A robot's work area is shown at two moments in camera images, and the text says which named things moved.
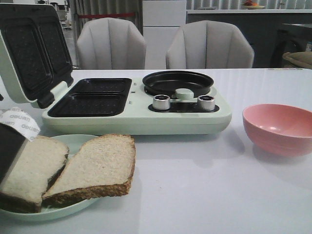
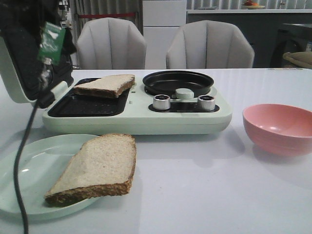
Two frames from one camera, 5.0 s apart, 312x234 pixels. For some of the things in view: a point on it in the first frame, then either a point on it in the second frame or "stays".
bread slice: [102, 167] stays
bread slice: [40, 161] to [110, 86]
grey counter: [260, 27] stays
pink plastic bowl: [281, 130] stays
